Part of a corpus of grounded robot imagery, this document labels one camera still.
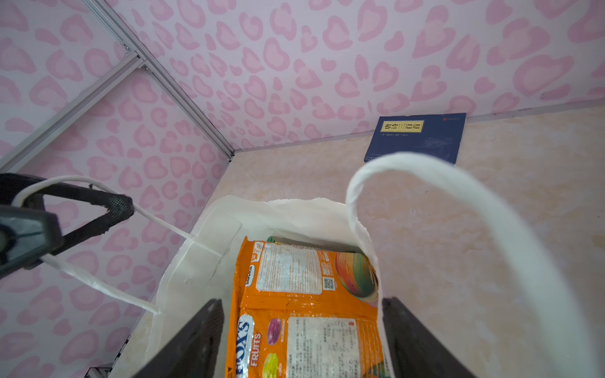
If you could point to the orange snack packet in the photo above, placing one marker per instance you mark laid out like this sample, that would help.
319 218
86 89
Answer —
303 312

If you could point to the white paper bag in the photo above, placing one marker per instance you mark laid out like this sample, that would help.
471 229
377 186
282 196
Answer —
435 254

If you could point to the aluminium frame strut left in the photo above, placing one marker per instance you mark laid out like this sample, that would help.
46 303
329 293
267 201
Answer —
42 137

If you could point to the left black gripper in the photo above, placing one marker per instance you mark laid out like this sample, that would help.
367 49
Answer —
54 219

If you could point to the green snack packet back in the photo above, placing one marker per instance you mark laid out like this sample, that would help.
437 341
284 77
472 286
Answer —
321 245

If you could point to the dark blue booklet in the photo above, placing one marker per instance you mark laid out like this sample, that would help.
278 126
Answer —
438 135

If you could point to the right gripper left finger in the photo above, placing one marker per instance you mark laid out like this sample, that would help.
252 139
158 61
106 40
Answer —
194 349

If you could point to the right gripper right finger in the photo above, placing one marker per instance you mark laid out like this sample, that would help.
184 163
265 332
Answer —
414 350

